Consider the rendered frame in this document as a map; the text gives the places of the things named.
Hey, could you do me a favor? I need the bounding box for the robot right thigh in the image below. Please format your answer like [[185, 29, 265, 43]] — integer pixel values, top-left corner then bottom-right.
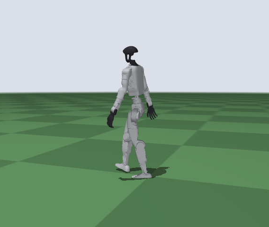
[[123, 110, 145, 141]]

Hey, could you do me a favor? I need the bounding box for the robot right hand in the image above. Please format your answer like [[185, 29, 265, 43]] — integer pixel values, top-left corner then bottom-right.
[[146, 103, 158, 120]]

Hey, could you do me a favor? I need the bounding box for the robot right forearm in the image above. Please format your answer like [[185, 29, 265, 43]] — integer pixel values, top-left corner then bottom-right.
[[143, 87, 152, 106]]

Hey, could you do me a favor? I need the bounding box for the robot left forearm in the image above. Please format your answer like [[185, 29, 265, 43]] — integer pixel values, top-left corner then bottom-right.
[[111, 88, 125, 112]]

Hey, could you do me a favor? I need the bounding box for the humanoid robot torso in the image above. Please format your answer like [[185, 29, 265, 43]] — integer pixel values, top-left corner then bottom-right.
[[126, 64, 144, 115]]

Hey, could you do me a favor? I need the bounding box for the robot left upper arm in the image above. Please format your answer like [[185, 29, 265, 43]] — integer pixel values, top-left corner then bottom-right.
[[121, 68, 132, 95]]

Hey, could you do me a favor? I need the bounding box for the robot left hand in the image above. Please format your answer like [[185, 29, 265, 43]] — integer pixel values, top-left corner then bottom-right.
[[107, 109, 117, 128]]

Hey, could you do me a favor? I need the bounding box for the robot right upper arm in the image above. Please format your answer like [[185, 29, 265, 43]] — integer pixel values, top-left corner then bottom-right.
[[141, 66, 147, 90]]

